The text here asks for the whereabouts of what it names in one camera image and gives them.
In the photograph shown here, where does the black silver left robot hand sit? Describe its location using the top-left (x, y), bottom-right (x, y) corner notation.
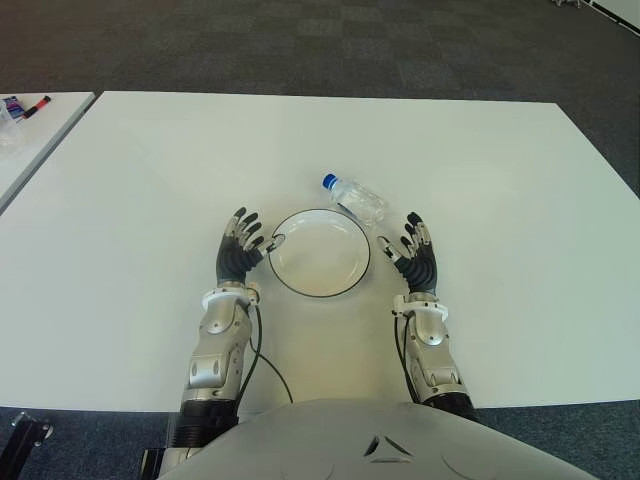
top-left (215, 206), bottom-right (288, 287)

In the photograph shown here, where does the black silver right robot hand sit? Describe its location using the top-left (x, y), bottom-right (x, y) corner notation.
top-left (375, 211), bottom-right (441, 296)

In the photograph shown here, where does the white plate with black rim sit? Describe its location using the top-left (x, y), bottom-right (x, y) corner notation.
top-left (268, 208), bottom-right (373, 301)

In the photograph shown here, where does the clear bottle with blue cap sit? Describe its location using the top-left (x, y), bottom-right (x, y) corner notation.
top-left (320, 172), bottom-right (390, 229)

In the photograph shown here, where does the grey robot torso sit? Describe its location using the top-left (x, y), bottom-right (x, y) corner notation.
top-left (159, 397), bottom-right (640, 480)

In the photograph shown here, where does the white side table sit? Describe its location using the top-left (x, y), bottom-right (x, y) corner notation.
top-left (0, 91), bottom-right (97, 214)

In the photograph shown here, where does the red and black marker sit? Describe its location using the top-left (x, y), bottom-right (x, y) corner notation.
top-left (22, 94), bottom-right (53, 120)

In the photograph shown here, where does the black metal stand foot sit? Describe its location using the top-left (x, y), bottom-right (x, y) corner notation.
top-left (9, 412), bottom-right (54, 464)

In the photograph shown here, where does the blue printed packet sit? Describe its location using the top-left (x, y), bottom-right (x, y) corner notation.
top-left (0, 94), bottom-right (25, 121)

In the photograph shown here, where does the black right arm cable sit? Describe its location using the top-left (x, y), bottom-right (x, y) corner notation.
top-left (394, 309), bottom-right (419, 404)

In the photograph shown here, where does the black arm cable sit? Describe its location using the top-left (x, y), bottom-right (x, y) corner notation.
top-left (247, 299), bottom-right (295, 405)
top-left (394, 309), bottom-right (419, 404)

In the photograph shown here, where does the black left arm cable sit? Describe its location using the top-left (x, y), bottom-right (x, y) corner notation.
top-left (247, 299), bottom-right (295, 405)

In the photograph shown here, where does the black metal support frame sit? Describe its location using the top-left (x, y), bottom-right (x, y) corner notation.
top-left (142, 448), bottom-right (169, 480)

